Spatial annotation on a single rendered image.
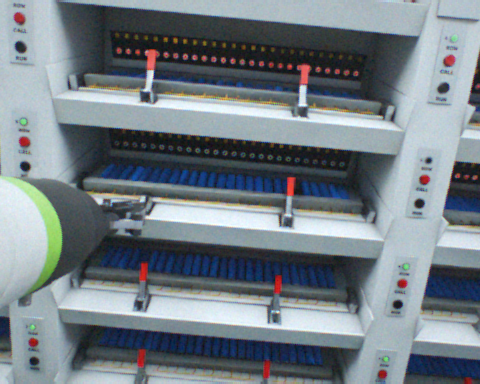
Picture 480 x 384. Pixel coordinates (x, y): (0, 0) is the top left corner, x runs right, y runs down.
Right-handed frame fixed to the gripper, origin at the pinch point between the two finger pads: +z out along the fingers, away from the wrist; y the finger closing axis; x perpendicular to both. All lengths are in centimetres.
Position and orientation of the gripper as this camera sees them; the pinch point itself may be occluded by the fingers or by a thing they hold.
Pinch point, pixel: (127, 211)
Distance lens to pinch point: 51.6
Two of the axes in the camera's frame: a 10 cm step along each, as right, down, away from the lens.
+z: -0.1, -0.3, 10.0
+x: 1.0, -9.9, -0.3
